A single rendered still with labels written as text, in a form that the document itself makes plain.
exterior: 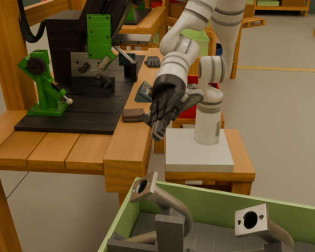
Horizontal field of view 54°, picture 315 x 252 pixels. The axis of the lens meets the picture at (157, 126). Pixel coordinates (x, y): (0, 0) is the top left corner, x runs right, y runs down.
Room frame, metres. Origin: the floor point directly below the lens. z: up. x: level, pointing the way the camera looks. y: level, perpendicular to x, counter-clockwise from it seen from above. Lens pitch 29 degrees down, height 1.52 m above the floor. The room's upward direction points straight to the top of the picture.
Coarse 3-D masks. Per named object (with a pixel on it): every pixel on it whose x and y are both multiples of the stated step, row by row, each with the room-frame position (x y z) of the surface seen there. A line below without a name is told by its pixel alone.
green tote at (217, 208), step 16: (128, 192) 0.65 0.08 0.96; (176, 192) 0.67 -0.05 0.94; (192, 192) 0.66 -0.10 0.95; (208, 192) 0.65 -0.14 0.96; (224, 192) 0.65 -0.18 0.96; (128, 208) 0.61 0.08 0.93; (144, 208) 0.70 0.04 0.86; (192, 208) 0.66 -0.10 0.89; (208, 208) 0.65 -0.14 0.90; (224, 208) 0.64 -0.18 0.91; (240, 208) 0.63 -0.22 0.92; (272, 208) 0.61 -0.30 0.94; (288, 208) 0.60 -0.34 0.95; (304, 208) 0.59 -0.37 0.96; (112, 224) 0.53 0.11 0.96; (128, 224) 0.61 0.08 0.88; (224, 224) 0.64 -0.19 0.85; (288, 224) 0.60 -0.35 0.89; (304, 224) 0.59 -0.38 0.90; (304, 240) 0.58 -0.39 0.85
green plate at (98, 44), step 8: (88, 16) 1.57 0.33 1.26; (96, 16) 1.57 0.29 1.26; (104, 16) 1.56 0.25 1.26; (88, 24) 1.56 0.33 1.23; (96, 24) 1.56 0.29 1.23; (104, 24) 1.55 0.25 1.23; (88, 32) 1.55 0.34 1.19; (96, 32) 1.55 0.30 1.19; (104, 32) 1.54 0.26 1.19; (88, 40) 1.54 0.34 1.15; (96, 40) 1.54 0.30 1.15; (104, 40) 1.53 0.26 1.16; (88, 48) 1.53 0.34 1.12; (96, 48) 1.53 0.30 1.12; (104, 48) 1.52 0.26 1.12; (88, 56) 1.52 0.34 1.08; (96, 56) 1.52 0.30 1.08
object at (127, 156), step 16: (144, 64) 1.96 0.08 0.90; (144, 80) 1.67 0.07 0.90; (128, 96) 1.44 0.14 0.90; (128, 128) 1.11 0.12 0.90; (144, 128) 1.11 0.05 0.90; (112, 144) 0.99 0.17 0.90; (128, 144) 0.99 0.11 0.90; (144, 144) 0.99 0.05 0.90; (112, 160) 0.89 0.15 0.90; (128, 160) 0.89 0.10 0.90; (144, 160) 0.94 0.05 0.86; (112, 176) 0.89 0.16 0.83; (128, 176) 0.88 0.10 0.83
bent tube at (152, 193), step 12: (144, 180) 0.41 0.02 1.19; (132, 192) 0.40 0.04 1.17; (144, 192) 0.38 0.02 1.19; (156, 192) 0.39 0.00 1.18; (156, 204) 0.39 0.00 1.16; (168, 204) 0.39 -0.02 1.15; (180, 204) 0.40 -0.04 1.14; (132, 240) 0.47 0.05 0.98; (144, 240) 0.45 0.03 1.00; (156, 240) 0.43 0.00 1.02
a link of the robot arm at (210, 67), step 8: (208, 56) 1.02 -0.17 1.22; (216, 56) 1.02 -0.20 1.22; (200, 64) 1.01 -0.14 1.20; (208, 64) 0.99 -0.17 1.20; (216, 64) 0.99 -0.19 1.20; (200, 72) 1.00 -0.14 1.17; (208, 72) 0.98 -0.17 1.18; (216, 72) 0.98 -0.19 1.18; (200, 80) 1.00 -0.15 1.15; (208, 80) 0.99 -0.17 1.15; (216, 80) 0.99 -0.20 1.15; (200, 88) 1.00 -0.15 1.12; (208, 88) 1.01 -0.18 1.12; (216, 88) 1.05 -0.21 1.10; (208, 96) 0.99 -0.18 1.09; (216, 96) 0.99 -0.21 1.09; (208, 104) 0.99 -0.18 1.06
